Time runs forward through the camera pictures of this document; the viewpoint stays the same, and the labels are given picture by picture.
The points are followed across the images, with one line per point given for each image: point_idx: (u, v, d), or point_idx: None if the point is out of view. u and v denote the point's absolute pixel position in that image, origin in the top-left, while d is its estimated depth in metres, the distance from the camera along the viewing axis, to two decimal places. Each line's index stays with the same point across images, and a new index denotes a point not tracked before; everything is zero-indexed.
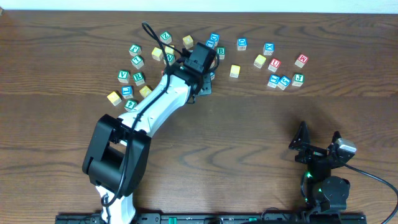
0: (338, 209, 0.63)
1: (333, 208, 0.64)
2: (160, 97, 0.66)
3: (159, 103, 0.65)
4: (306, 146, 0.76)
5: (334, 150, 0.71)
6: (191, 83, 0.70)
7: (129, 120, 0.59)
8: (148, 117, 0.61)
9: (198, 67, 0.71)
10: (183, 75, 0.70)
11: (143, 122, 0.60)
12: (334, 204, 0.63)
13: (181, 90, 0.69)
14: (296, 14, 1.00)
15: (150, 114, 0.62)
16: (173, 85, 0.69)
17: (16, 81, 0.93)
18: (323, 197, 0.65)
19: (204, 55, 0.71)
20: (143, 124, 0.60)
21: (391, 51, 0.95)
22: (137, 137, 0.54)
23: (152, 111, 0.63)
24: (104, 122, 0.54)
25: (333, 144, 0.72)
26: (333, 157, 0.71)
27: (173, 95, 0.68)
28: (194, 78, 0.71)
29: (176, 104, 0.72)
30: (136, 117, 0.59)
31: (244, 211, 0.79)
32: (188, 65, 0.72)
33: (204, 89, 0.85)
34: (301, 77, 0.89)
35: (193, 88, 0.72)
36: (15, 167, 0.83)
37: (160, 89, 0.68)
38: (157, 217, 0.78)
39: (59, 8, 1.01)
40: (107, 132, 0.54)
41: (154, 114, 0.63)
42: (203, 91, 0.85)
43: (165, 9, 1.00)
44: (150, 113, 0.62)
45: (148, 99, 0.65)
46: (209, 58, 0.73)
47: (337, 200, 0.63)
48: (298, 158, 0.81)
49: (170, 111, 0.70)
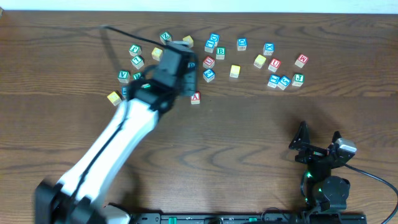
0: (338, 209, 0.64)
1: (333, 208, 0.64)
2: (115, 135, 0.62)
3: (112, 147, 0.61)
4: (306, 146, 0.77)
5: (334, 150, 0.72)
6: (161, 99, 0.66)
7: (73, 181, 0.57)
8: (100, 169, 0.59)
9: (168, 78, 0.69)
10: (141, 111, 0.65)
11: (92, 178, 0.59)
12: (334, 204, 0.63)
13: (140, 127, 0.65)
14: (296, 14, 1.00)
15: (104, 163, 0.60)
16: (129, 122, 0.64)
17: (16, 81, 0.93)
18: (323, 197, 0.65)
19: (175, 60, 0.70)
20: (89, 184, 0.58)
21: (392, 51, 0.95)
22: (80, 206, 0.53)
23: (105, 161, 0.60)
24: (41, 193, 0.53)
25: (332, 144, 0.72)
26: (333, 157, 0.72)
27: (130, 133, 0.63)
28: (164, 94, 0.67)
29: (143, 132, 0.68)
30: (81, 176, 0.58)
31: (244, 211, 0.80)
32: (156, 78, 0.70)
33: (188, 91, 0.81)
34: (301, 77, 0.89)
35: (163, 107, 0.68)
36: (16, 166, 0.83)
37: (113, 128, 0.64)
38: (157, 217, 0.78)
39: (59, 8, 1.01)
40: (48, 201, 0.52)
41: (109, 163, 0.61)
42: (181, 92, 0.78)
43: (165, 9, 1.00)
44: (104, 162, 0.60)
45: (100, 144, 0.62)
46: (181, 65, 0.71)
47: (338, 200, 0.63)
48: (297, 158, 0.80)
49: (134, 145, 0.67)
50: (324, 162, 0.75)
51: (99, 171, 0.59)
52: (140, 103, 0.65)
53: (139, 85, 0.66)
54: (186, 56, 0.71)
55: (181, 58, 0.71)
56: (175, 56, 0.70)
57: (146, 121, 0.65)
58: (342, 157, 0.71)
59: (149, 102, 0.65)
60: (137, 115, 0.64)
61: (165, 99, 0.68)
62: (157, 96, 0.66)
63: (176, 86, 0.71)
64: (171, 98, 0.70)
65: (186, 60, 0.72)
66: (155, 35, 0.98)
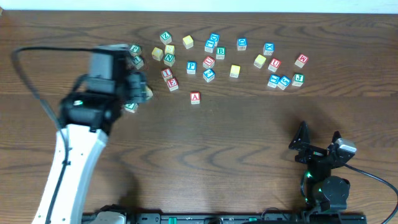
0: (338, 210, 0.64)
1: (333, 208, 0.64)
2: (64, 171, 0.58)
3: (66, 185, 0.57)
4: (306, 146, 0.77)
5: (334, 150, 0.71)
6: (102, 111, 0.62)
7: None
8: (61, 213, 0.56)
9: (104, 84, 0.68)
10: (83, 136, 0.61)
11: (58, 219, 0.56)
12: (335, 204, 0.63)
13: (89, 152, 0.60)
14: (297, 14, 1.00)
15: (63, 205, 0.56)
16: (74, 154, 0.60)
17: (16, 81, 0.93)
18: (323, 197, 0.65)
19: (107, 62, 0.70)
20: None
21: (392, 51, 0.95)
22: None
23: (63, 201, 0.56)
24: None
25: (332, 144, 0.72)
26: (333, 157, 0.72)
27: (79, 163, 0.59)
28: (103, 104, 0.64)
29: (91, 155, 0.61)
30: None
31: (244, 211, 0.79)
32: (91, 88, 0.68)
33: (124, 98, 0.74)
34: (301, 77, 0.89)
35: (107, 117, 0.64)
36: (15, 166, 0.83)
37: (58, 165, 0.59)
38: (156, 217, 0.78)
39: (59, 8, 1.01)
40: None
41: (68, 201, 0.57)
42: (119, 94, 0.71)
43: (165, 9, 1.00)
44: (63, 204, 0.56)
45: (50, 188, 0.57)
46: (115, 66, 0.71)
47: (338, 201, 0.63)
48: (297, 158, 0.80)
49: (86, 174, 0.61)
50: (324, 163, 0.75)
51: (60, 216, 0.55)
52: (78, 127, 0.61)
53: (72, 103, 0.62)
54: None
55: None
56: (106, 58, 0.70)
57: (94, 143, 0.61)
58: (342, 157, 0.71)
59: (89, 117, 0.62)
60: (79, 142, 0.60)
61: (106, 109, 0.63)
62: (94, 109, 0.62)
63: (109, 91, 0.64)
64: (107, 104, 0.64)
65: (122, 60, 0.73)
66: (155, 35, 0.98)
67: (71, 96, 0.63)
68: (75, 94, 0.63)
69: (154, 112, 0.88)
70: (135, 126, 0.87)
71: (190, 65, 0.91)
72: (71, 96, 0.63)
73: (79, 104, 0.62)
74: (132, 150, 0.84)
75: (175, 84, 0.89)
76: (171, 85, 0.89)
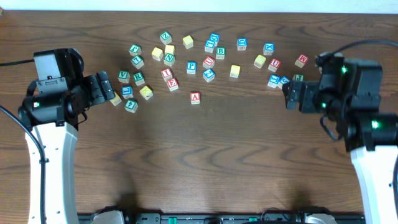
0: (374, 78, 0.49)
1: (369, 91, 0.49)
2: (45, 167, 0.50)
3: (50, 180, 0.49)
4: (301, 84, 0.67)
5: (321, 61, 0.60)
6: (64, 104, 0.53)
7: None
8: (53, 208, 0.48)
9: (57, 81, 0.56)
10: (53, 132, 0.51)
11: (52, 216, 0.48)
12: (368, 69, 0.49)
13: (64, 144, 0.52)
14: (297, 14, 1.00)
15: (52, 200, 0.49)
16: (49, 149, 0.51)
17: (16, 81, 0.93)
18: (352, 74, 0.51)
19: (50, 59, 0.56)
20: None
21: (391, 51, 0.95)
22: None
23: (52, 197, 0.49)
24: None
25: (316, 60, 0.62)
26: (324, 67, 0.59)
27: (58, 157, 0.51)
28: (61, 97, 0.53)
29: (63, 149, 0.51)
30: None
31: (244, 211, 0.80)
32: (44, 90, 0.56)
33: (96, 98, 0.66)
34: (301, 77, 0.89)
35: (70, 111, 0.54)
36: (15, 166, 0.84)
37: (36, 165, 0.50)
38: (157, 218, 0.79)
39: (60, 8, 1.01)
40: None
41: (57, 195, 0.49)
42: (94, 101, 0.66)
43: (165, 9, 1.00)
44: (51, 200, 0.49)
45: (36, 190, 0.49)
46: (61, 61, 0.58)
47: (373, 74, 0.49)
48: (305, 97, 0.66)
49: (71, 165, 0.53)
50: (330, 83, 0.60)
51: (53, 211, 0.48)
52: (45, 126, 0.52)
53: (30, 107, 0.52)
54: (61, 53, 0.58)
55: (58, 56, 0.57)
56: (47, 55, 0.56)
57: (68, 135, 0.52)
58: (333, 58, 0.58)
59: (53, 114, 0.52)
60: (52, 137, 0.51)
61: (67, 102, 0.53)
62: (54, 104, 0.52)
63: (78, 88, 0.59)
64: (81, 99, 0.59)
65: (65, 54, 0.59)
66: (155, 35, 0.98)
67: (26, 100, 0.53)
68: (28, 98, 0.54)
69: (153, 112, 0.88)
70: (135, 126, 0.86)
71: (190, 65, 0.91)
72: (26, 100, 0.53)
73: (38, 106, 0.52)
74: (132, 150, 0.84)
75: (175, 84, 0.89)
76: (171, 85, 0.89)
